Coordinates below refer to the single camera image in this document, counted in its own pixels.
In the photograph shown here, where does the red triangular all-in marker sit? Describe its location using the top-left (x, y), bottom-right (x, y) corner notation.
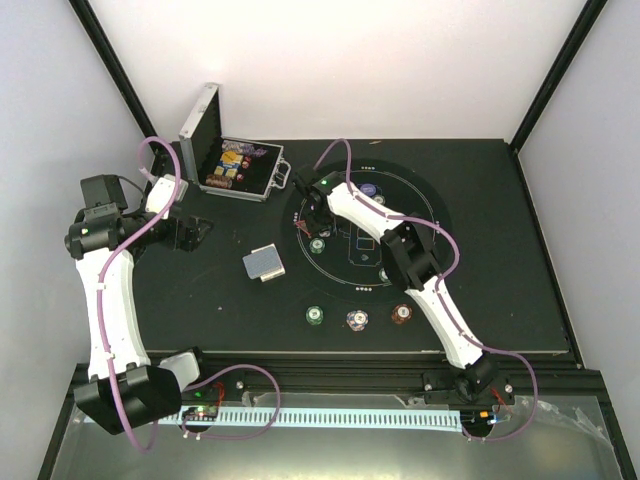
top-left (295, 220), bottom-right (312, 238)

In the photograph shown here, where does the purple small blind button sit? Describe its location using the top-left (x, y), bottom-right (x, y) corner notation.
top-left (359, 183), bottom-right (377, 197)

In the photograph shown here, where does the green poker chip stack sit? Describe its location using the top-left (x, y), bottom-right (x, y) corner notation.
top-left (305, 305), bottom-right (324, 326)

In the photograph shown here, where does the blue white chip stack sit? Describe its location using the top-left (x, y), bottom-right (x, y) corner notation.
top-left (346, 310), bottom-right (369, 332)

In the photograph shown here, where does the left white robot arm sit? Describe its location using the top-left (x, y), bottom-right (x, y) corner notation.
top-left (64, 174), bottom-right (215, 435)

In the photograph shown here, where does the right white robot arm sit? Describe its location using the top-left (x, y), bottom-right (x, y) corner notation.
top-left (293, 167), bottom-right (497, 404)

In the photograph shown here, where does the orange black chip roll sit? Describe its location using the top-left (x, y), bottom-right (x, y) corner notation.
top-left (207, 176), bottom-right (233, 189)

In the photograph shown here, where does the round black poker mat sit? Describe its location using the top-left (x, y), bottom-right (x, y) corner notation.
top-left (282, 159), bottom-right (452, 306)

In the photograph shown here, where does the blue backed card deck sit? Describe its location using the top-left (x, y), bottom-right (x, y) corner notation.
top-left (242, 244), bottom-right (286, 282)

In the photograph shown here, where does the open aluminium poker case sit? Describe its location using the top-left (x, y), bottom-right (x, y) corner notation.
top-left (179, 82), bottom-right (291, 202)

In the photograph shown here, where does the yellow big blind button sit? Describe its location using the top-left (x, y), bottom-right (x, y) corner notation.
top-left (220, 151), bottom-right (243, 164)

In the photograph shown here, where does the purple chip roll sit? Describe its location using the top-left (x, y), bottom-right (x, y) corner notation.
top-left (222, 139), bottom-right (255, 155)

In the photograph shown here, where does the brown poker chip stack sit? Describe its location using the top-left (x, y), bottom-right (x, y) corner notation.
top-left (391, 304), bottom-right (413, 325)

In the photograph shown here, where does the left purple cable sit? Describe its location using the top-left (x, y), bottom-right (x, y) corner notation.
top-left (99, 135), bottom-right (189, 454)

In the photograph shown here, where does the purple cable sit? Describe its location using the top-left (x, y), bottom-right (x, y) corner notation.
top-left (313, 138), bottom-right (540, 444)
top-left (99, 135), bottom-right (189, 454)

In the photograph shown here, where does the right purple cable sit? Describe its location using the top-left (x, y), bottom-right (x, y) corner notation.
top-left (313, 138), bottom-right (540, 444)

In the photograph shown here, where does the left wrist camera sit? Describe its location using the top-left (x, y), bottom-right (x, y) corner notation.
top-left (80, 174), bottom-right (128, 212)

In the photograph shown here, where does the black aluminium rail base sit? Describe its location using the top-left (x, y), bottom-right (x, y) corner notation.
top-left (74, 349), bottom-right (606, 406)

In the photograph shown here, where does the white slotted cable duct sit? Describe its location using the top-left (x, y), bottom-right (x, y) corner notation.
top-left (159, 406), bottom-right (462, 433)

